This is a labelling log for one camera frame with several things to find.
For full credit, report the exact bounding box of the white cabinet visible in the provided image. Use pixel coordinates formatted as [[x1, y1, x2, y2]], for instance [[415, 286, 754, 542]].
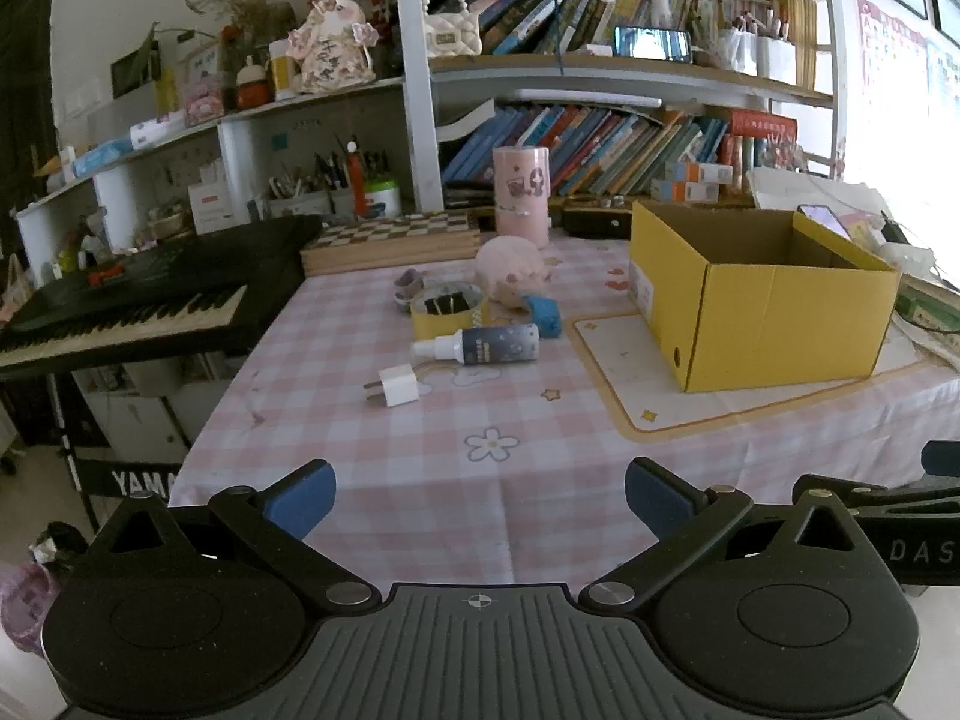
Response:
[[75, 356, 252, 466]]

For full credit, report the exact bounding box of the wall poster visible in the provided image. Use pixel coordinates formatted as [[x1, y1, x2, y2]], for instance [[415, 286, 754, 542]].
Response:
[[855, 0, 931, 113]]

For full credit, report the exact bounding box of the black smartphone lit screen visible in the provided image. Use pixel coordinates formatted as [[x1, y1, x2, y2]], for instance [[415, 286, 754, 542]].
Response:
[[613, 26, 692, 63]]

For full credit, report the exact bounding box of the red flat box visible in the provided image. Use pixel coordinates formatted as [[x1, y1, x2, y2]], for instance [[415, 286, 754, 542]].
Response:
[[729, 109, 800, 193]]

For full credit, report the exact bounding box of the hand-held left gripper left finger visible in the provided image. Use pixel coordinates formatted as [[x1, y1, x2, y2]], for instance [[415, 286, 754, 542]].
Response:
[[88, 459, 381, 614]]

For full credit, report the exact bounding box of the yellow-label white bottle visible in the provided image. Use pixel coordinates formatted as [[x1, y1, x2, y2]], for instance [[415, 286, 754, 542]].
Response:
[[268, 41, 299, 101]]

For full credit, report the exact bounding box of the dried flower bouquet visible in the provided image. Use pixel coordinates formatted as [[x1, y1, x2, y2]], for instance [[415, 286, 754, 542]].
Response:
[[206, 0, 297, 53]]

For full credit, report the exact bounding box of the pink checkered cloth desktop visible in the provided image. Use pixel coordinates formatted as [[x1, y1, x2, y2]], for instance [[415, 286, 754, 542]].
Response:
[[169, 229, 960, 593]]

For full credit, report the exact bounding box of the blue plastic packet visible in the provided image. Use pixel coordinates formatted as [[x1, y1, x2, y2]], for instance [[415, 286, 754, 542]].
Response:
[[525, 296, 563, 339]]

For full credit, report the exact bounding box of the green flat box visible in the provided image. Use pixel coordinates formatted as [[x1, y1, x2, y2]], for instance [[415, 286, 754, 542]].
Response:
[[892, 285, 960, 332]]

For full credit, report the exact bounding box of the smartphone with purple screen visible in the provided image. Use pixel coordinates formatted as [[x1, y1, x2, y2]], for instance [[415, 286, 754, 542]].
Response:
[[797, 204, 854, 242]]

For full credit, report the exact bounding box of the cream yellow-edged placemat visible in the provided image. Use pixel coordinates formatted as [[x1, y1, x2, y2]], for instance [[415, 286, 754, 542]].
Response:
[[572, 313, 932, 442]]

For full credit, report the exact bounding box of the white pen holder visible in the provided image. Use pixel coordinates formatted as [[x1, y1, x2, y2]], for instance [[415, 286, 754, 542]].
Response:
[[311, 150, 355, 218]]

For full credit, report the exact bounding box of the pink small box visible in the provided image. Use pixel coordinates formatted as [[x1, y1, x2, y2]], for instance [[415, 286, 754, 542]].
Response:
[[184, 82, 226, 126]]

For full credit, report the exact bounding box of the pink plastic bag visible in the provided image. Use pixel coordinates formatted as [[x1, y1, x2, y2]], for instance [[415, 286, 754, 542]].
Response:
[[0, 559, 58, 653]]

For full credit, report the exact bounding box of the black electronic keyboard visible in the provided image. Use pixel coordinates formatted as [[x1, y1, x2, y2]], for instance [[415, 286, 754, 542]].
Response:
[[0, 215, 324, 380]]

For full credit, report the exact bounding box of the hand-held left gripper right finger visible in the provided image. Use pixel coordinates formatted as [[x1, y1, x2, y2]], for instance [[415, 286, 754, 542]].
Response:
[[579, 457, 886, 612]]

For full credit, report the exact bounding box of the dark blue spray bottle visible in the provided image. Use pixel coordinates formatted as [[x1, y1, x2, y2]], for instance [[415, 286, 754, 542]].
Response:
[[411, 324, 542, 368]]

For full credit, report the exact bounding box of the pile of white papers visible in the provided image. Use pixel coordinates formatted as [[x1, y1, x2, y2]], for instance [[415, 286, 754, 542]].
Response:
[[746, 165, 886, 241]]

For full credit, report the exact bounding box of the row of colourful books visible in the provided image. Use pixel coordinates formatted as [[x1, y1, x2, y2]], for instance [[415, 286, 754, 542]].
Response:
[[420, 0, 721, 56], [441, 105, 732, 200]]

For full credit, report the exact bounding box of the white charger plug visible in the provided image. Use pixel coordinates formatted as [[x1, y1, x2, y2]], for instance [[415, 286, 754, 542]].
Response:
[[364, 364, 418, 410]]

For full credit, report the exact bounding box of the white quilted pearl handbag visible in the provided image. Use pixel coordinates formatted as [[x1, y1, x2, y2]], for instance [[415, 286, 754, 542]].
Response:
[[421, 0, 482, 57]]

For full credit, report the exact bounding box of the yellow tape roll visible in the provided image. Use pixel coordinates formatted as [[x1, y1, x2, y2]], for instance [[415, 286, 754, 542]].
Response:
[[410, 283, 490, 344]]

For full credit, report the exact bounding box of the orange white small box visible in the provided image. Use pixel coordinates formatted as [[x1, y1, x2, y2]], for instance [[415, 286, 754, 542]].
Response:
[[675, 161, 734, 185], [651, 180, 721, 204]]

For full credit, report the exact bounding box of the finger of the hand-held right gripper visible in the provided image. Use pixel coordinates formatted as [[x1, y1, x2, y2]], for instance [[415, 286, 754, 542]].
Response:
[[793, 474, 960, 520], [921, 441, 960, 478]]

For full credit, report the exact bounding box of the yellow cardboard box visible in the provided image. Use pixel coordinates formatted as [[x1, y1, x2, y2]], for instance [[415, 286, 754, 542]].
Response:
[[628, 200, 902, 394]]

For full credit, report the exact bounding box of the black white-lettered stand band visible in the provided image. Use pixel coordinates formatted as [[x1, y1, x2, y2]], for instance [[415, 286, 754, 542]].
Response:
[[75, 457, 181, 500]]

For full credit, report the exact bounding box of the pink pig plush toy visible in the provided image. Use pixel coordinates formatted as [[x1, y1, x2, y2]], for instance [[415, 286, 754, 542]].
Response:
[[477, 236, 557, 311]]

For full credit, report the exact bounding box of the checkered wooden chessboard box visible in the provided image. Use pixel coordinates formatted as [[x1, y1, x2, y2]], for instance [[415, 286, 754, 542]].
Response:
[[301, 211, 481, 277]]

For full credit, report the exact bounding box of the red round jar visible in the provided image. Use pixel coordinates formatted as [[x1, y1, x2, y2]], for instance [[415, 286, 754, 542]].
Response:
[[236, 56, 272, 110]]

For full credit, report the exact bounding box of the white red-label box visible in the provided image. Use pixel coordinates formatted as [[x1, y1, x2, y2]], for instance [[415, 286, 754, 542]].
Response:
[[187, 181, 253, 235]]

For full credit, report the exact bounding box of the pink cylindrical container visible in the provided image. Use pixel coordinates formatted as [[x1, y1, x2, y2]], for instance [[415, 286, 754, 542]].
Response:
[[493, 146, 552, 248]]

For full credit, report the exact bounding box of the white shelf unit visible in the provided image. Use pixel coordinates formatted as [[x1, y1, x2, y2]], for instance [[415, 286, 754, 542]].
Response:
[[15, 0, 837, 286]]

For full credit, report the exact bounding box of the green lidded white jar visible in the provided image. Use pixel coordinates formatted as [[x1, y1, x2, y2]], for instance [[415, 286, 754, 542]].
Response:
[[364, 174, 403, 220]]

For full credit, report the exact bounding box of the black case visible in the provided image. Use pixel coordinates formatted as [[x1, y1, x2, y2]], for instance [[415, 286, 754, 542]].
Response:
[[562, 199, 635, 239]]

